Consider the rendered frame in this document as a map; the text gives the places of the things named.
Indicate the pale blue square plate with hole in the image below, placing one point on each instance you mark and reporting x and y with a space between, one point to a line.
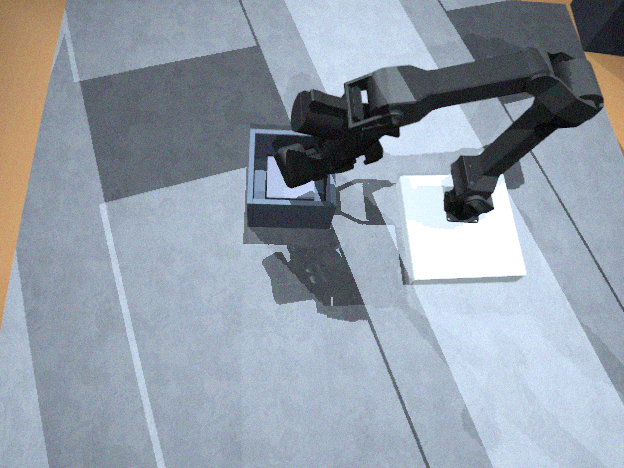
277 189

